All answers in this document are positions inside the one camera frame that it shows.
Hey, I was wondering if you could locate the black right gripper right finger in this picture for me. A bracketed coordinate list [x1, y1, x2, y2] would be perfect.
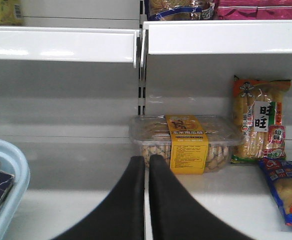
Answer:
[149, 154, 250, 240]

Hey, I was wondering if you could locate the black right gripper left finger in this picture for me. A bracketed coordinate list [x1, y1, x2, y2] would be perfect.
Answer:
[55, 156, 145, 240]

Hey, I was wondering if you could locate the light blue plastic basket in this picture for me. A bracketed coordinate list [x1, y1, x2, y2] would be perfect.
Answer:
[0, 139, 30, 240]

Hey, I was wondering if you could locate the clear cookie tub yellow label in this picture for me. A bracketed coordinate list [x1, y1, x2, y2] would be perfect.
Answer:
[129, 115, 244, 174]

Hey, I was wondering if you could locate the orange rice cracker bag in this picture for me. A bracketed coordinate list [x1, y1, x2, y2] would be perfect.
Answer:
[231, 76, 291, 164]

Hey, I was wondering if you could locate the blue snack bag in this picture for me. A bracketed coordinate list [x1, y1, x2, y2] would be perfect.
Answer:
[258, 158, 292, 226]

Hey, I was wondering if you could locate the blue biscuit package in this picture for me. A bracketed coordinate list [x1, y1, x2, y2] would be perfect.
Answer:
[144, 0, 215, 21]

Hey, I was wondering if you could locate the pink snack package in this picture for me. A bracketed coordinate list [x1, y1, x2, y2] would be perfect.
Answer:
[215, 0, 292, 20]

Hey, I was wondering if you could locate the yellow snack package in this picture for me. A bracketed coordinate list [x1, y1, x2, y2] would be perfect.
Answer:
[0, 0, 23, 26]

